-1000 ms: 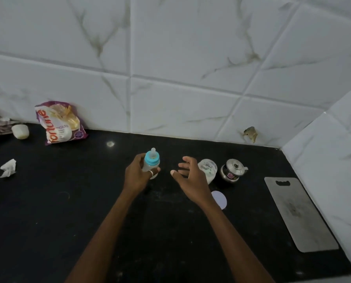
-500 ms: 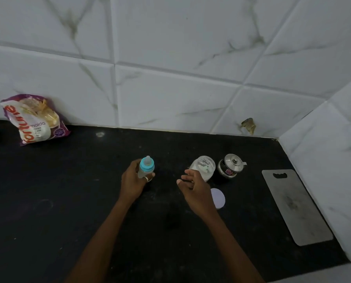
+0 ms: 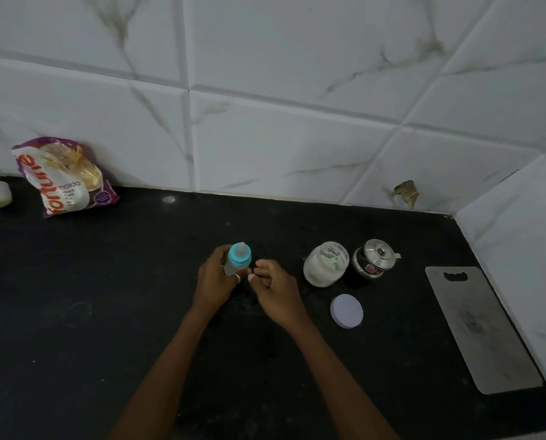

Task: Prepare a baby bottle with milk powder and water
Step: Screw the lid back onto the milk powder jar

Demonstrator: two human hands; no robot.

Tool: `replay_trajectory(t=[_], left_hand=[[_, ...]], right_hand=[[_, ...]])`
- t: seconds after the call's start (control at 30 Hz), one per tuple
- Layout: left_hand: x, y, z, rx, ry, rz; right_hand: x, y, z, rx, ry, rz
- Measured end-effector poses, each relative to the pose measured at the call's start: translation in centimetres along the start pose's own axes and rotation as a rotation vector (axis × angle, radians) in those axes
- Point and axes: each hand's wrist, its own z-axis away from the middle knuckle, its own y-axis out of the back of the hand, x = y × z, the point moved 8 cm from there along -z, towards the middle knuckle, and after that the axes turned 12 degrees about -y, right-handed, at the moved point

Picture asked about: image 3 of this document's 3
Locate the lilac round jar lid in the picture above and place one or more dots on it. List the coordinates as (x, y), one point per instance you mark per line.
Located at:
(347, 311)

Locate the person's left forearm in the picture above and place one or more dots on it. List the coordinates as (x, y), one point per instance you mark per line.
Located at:
(163, 384)

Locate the baby bottle with blue nipple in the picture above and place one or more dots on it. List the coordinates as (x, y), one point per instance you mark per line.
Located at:
(237, 260)

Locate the grey cutting board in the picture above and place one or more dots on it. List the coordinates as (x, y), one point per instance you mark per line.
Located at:
(481, 329)

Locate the person's left hand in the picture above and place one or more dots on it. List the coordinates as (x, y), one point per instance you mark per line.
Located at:
(213, 284)

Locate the person's left thumb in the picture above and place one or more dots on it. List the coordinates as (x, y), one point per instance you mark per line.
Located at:
(241, 275)

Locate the small steel lidded pot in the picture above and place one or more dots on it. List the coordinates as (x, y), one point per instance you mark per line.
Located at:
(375, 259)

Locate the clear glass jar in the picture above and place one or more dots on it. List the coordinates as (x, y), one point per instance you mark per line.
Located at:
(325, 264)

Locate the person's right forearm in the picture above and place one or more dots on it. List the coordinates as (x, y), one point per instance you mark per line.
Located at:
(337, 389)

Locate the purple flour packet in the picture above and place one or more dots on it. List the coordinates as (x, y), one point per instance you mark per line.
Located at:
(64, 176)

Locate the person's right hand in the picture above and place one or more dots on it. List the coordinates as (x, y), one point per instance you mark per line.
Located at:
(277, 293)

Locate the person's right thumb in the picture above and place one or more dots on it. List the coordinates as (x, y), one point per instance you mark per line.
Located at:
(257, 279)

